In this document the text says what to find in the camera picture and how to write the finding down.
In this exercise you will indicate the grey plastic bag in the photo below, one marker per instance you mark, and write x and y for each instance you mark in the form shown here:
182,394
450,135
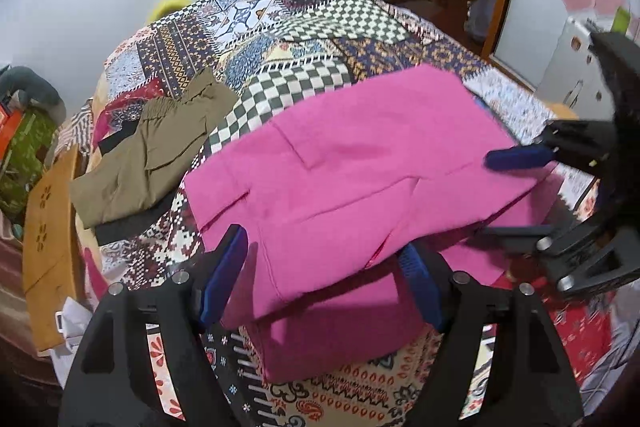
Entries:
481,19

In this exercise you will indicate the white perforated panel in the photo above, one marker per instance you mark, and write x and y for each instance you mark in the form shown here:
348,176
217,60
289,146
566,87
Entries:
565,67

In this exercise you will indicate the grey plush toy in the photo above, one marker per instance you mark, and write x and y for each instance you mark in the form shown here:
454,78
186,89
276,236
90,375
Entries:
35,87

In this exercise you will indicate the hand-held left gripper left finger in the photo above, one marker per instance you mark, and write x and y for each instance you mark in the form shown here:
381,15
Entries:
226,274

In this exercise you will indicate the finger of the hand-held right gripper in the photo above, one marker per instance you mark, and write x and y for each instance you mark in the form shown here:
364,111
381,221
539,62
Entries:
575,252
517,158

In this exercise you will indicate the green patterned cloth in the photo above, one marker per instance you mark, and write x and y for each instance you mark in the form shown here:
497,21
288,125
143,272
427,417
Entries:
25,167

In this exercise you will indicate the brown cloth with flower cutouts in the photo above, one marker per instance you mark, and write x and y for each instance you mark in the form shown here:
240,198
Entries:
50,247

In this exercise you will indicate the olive green shorts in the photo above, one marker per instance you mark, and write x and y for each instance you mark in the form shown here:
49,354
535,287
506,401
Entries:
150,147

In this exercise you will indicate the black cloth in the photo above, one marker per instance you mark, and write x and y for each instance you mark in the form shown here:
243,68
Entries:
125,229

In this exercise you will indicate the orange box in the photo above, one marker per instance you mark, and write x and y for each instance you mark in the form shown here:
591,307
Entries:
9,127

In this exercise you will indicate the yellow object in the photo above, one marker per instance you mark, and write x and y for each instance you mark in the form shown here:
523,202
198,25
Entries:
167,7

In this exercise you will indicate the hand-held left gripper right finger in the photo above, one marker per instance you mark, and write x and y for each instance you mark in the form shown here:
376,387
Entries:
424,289

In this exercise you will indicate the pink pants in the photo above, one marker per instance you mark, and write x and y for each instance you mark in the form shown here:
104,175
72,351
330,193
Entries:
350,147

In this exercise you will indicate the patchwork printed blanket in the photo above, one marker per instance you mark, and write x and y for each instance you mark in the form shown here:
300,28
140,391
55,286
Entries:
300,42

